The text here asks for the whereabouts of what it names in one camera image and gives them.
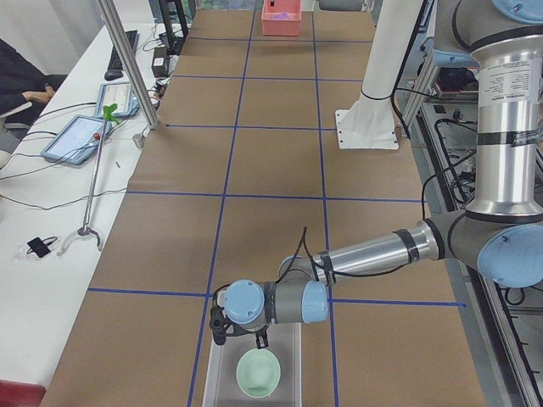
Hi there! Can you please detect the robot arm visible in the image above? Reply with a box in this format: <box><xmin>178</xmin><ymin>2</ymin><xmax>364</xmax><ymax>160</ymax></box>
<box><xmin>210</xmin><ymin>1</ymin><xmax>542</xmax><ymax>348</ymax></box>

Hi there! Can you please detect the black power adapter box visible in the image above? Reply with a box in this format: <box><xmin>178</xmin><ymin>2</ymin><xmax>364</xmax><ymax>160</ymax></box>
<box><xmin>151</xmin><ymin>47</ymin><xmax>171</xmax><ymax>78</ymax></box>

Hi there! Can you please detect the small black device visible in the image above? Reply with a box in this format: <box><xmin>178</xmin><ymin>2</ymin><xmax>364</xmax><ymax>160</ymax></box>
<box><xmin>26</xmin><ymin>236</ymin><xmax>59</xmax><ymax>259</ymax></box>

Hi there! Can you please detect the blue tablet near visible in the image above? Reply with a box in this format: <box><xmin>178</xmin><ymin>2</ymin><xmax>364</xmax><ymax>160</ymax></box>
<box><xmin>40</xmin><ymin>114</ymin><xmax>112</xmax><ymax>165</ymax></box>

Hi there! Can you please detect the black keyboard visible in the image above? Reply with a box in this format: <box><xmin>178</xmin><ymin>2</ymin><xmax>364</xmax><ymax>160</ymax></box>
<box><xmin>106</xmin><ymin>30</ymin><xmax>140</xmax><ymax>71</ymax></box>

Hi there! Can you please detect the person in black hoodie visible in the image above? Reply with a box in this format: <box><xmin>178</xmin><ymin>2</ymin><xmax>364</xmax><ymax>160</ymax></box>
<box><xmin>1</xmin><ymin>40</ymin><xmax>59</xmax><ymax>125</ymax></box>

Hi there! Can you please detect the aluminium frame post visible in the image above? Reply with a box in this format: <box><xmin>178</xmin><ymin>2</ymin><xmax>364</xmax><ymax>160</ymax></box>
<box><xmin>98</xmin><ymin>0</ymin><xmax>159</xmax><ymax>130</ymax></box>

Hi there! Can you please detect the blue tablet far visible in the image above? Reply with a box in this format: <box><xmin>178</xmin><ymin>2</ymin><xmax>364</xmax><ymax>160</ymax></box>
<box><xmin>93</xmin><ymin>81</ymin><xmax>139</xmax><ymax>119</ymax></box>

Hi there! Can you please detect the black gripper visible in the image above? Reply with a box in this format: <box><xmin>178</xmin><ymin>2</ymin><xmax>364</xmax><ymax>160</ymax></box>
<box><xmin>228</xmin><ymin>323</ymin><xmax>269</xmax><ymax>349</ymax></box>

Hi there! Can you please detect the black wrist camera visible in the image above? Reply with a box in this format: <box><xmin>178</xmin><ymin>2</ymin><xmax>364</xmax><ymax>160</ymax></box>
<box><xmin>209</xmin><ymin>305</ymin><xmax>232</xmax><ymax>346</ymax></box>

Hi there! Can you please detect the mint green bowl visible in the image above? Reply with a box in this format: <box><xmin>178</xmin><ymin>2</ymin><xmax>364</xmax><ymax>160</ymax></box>
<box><xmin>236</xmin><ymin>348</ymin><xmax>281</xmax><ymax>399</ymax></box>

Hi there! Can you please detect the blue tablet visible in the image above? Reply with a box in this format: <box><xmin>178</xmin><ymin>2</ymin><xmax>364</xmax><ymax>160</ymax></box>
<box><xmin>93</xmin><ymin>81</ymin><xmax>139</xmax><ymax>119</ymax></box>
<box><xmin>40</xmin><ymin>114</ymin><xmax>112</xmax><ymax>165</ymax></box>

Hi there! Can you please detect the white camera stand column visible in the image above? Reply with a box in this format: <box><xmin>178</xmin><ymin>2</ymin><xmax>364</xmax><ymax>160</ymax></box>
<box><xmin>335</xmin><ymin>0</ymin><xmax>423</xmax><ymax>150</ymax></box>

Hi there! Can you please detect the metal reacher grabber tool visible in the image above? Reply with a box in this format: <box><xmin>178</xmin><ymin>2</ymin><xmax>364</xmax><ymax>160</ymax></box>
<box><xmin>56</xmin><ymin>103</ymin><xmax>118</xmax><ymax>257</ymax></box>

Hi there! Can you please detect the black computer mouse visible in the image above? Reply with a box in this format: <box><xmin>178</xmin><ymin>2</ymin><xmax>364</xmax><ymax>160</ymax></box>
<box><xmin>104</xmin><ymin>70</ymin><xmax>123</xmax><ymax>81</ymax></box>

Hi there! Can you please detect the pink plastic bin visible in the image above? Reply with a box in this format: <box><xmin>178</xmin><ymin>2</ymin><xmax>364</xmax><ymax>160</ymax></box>
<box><xmin>260</xmin><ymin>0</ymin><xmax>301</xmax><ymax>36</ymax></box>

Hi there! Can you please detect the small metal cylinder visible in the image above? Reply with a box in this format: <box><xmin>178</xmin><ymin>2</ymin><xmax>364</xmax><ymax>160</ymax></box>
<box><xmin>132</xmin><ymin>134</ymin><xmax>145</xmax><ymax>148</ymax></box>

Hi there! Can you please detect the clear plastic storage box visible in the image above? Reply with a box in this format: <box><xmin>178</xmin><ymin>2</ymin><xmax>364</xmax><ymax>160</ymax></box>
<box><xmin>202</xmin><ymin>323</ymin><xmax>302</xmax><ymax>406</ymax></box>

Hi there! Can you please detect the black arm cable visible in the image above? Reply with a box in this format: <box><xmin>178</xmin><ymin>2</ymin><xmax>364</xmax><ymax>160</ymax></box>
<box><xmin>211</xmin><ymin>226</ymin><xmax>425</xmax><ymax>306</ymax></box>

